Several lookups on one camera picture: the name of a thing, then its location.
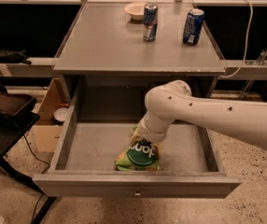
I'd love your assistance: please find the green rice chip bag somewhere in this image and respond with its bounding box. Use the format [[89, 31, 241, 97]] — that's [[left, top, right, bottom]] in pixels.
[[114, 141, 162, 171]]

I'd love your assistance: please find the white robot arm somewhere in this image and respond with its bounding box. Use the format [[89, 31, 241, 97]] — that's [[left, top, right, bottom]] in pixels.
[[133, 80, 267, 150]]

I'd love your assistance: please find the grey open top drawer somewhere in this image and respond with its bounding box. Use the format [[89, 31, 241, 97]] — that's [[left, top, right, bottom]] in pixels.
[[32, 77, 243, 200]]

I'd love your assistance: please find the silver drawer knob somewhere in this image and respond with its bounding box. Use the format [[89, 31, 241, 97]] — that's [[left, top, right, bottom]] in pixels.
[[133, 188, 143, 198]]

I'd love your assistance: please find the grey cabinet counter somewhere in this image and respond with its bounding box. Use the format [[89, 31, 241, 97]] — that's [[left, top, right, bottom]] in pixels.
[[54, 2, 224, 105]]

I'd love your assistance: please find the white bowl on counter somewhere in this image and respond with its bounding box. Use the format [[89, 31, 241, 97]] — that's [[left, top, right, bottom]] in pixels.
[[124, 2, 145, 21]]

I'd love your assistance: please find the small white bowl in box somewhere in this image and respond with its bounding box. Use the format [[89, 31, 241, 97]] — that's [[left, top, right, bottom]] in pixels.
[[53, 107, 68, 122]]

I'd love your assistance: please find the cardboard box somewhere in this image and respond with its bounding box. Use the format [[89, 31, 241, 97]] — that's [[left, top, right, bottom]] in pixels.
[[33, 77, 69, 153]]

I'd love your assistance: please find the black table with tray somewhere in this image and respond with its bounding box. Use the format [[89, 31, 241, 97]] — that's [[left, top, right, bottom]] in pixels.
[[0, 59, 57, 224]]

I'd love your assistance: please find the red bull can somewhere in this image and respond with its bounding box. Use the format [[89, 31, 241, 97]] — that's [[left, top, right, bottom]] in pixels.
[[143, 4, 158, 42]]

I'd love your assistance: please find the blue pepsi can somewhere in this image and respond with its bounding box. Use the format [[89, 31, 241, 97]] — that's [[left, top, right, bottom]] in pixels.
[[183, 8, 204, 46]]

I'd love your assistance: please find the black floor cable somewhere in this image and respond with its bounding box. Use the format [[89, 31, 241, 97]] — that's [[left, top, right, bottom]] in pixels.
[[21, 133, 51, 224]]

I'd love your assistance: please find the grey shelf rail left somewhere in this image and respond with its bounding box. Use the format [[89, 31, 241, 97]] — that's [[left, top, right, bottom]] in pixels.
[[0, 57, 56, 77]]

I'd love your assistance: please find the grey shelf rail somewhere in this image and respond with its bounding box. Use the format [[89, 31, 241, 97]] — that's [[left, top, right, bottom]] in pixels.
[[0, 57, 56, 77], [220, 60, 267, 80]]

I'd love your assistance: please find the grey shelf rail right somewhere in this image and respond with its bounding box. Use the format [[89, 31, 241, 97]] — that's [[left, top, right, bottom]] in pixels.
[[220, 60, 267, 80]]

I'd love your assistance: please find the white cable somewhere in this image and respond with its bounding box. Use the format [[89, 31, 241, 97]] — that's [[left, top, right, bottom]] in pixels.
[[219, 0, 254, 79]]

